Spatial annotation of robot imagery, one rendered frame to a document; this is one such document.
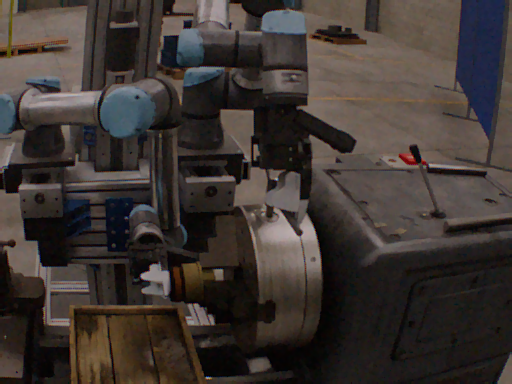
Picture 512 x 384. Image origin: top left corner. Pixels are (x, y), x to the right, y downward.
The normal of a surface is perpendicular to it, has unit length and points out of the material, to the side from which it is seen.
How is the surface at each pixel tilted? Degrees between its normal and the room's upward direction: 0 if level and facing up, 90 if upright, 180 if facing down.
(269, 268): 49
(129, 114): 89
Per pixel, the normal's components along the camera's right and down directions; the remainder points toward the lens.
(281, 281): 0.25, -0.14
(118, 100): -0.20, 0.35
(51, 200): 0.28, 0.40
